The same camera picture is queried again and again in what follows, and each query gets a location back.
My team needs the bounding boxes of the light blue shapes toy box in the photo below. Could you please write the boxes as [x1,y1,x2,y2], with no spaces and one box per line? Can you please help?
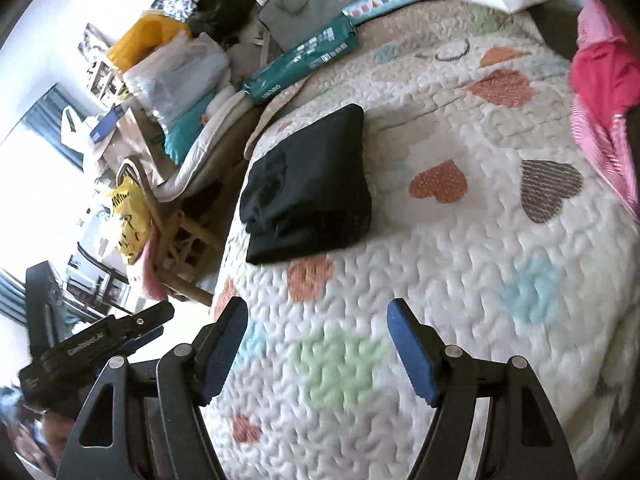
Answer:
[342,0,422,26]

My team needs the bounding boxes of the white shelf unit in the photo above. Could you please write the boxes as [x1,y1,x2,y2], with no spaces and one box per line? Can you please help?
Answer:
[87,56,129,108]

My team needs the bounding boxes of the yellow printed plastic bag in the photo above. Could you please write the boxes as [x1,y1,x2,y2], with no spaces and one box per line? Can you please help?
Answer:
[108,176,152,266]

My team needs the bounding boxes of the blue small box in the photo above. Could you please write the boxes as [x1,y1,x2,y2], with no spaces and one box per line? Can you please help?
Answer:
[90,104,125,144]

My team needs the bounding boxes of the clear plastic bag of clothes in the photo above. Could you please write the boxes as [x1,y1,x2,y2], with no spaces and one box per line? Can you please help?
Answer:
[124,32,230,132]

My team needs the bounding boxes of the white folded duvet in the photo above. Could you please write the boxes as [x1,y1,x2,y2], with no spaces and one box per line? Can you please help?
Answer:
[153,84,262,203]

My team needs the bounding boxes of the pink red clothing pile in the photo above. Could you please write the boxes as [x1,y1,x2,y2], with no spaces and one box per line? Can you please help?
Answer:
[570,0,639,220]

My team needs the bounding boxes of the wooden chair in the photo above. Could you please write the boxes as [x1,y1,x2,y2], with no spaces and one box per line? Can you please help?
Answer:
[116,156,224,307]

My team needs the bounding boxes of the blue curtain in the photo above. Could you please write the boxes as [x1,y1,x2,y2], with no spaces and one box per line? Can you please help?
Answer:
[1,84,84,327]

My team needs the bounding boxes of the black pants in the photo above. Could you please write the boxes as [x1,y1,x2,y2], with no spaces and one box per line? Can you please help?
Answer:
[240,104,372,266]

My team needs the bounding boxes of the teal folded cloth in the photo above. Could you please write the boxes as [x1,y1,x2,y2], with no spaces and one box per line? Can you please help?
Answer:
[164,91,217,166]

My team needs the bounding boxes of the yellow fabric bag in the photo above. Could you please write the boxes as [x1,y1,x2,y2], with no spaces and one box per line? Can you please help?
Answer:
[106,10,191,73]

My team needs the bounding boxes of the teal long cardboard box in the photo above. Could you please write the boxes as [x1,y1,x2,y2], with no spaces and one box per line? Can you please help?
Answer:
[243,15,359,104]

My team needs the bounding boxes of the white plastic bag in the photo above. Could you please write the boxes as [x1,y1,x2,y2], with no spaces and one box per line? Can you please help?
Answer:
[61,105,96,154]

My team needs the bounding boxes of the pink cloth on chair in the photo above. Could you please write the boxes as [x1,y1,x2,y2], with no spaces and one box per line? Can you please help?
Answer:
[140,230,168,301]

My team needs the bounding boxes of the brown paper bag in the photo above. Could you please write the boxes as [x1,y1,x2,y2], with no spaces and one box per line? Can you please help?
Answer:
[102,107,177,188]

